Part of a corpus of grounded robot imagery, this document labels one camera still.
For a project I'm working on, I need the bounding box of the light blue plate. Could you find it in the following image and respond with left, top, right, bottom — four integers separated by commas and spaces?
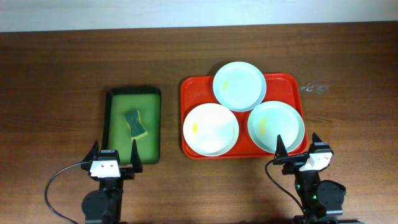
213, 62, 267, 112

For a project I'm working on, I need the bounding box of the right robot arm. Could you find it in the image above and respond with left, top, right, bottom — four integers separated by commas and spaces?
272, 133, 346, 223

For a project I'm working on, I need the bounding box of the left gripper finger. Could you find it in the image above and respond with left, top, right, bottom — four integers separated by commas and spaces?
83, 141, 99, 162
130, 139, 142, 168

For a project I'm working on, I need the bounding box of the light green plate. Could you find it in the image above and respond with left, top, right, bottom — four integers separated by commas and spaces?
248, 101, 305, 154

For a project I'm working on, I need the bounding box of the green and yellow sponge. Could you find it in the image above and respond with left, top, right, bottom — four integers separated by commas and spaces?
123, 110, 148, 139

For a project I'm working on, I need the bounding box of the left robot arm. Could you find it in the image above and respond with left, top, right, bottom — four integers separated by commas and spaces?
81, 141, 143, 224

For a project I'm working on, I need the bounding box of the white plate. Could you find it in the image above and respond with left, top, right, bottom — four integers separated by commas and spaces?
182, 103, 239, 157

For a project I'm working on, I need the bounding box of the green rectangular tray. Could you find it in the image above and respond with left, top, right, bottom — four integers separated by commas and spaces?
101, 86, 161, 166

